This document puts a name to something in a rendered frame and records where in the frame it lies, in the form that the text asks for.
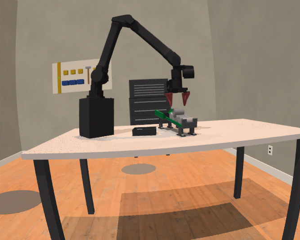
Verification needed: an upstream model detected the dark grey rectangular bar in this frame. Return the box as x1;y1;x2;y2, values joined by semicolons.
181;121;197;128

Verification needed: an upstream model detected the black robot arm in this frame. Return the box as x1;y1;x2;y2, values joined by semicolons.
87;14;194;98

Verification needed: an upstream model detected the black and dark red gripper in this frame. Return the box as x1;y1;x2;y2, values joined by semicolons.
165;78;190;107

